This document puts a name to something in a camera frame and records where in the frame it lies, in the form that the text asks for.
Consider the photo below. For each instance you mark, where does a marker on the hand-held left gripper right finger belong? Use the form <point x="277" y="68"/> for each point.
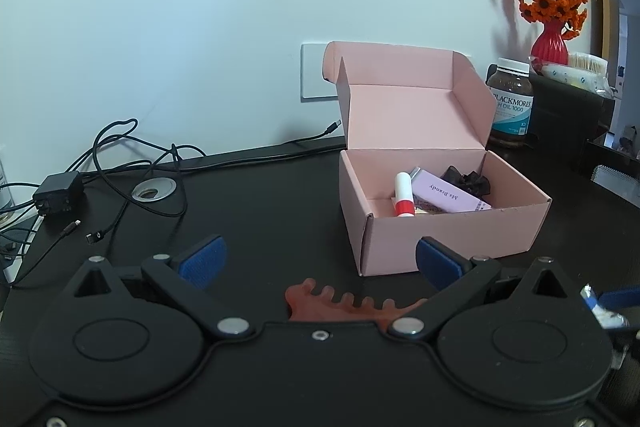
<point x="440" y="264"/>

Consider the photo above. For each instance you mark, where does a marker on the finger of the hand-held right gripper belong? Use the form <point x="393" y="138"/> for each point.
<point x="622" y="297"/>
<point x="627" y="347"/>

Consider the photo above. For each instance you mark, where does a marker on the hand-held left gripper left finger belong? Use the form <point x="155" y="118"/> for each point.
<point x="202" y="259"/>

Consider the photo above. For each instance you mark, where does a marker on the pink cardboard box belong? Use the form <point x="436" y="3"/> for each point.
<point x="450" y="237"/>

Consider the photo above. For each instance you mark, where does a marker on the white red lip balm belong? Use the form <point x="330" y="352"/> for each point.
<point x="402" y="194"/>

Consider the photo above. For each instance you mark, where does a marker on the black hair scrunchie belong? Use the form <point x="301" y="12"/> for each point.
<point x="467" y="182"/>

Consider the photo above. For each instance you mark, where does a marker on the red plastic comb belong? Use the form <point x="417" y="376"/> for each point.
<point x="345" y="309"/>

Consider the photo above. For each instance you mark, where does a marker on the black desktop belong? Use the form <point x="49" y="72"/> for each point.
<point x="275" y="217"/>

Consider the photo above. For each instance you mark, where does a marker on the black desktop cabinet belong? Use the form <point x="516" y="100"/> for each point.
<point x="565" y="122"/>

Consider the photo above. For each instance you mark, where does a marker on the silver desk grommet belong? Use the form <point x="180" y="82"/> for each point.
<point x="165" y="189"/>

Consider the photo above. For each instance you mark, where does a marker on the black organizer tray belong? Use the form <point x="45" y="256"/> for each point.
<point x="600" y="157"/>

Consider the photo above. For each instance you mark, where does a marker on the black power adapter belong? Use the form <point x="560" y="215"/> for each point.
<point x="57" y="194"/>

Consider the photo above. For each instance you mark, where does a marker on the brown supplement bottle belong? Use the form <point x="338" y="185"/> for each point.
<point x="512" y="107"/>

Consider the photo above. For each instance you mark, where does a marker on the cotton swab pack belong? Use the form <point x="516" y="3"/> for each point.
<point x="575" y="69"/>

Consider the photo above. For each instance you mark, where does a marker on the red ribbed vase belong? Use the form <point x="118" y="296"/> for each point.
<point x="549" y="44"/>

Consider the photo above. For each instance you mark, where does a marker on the white wall socket panel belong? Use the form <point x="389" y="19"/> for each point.
<point x="312" y="77"/>

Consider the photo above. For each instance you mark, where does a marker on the wooden door frame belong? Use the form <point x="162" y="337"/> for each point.
<point x="603" y="7"/>

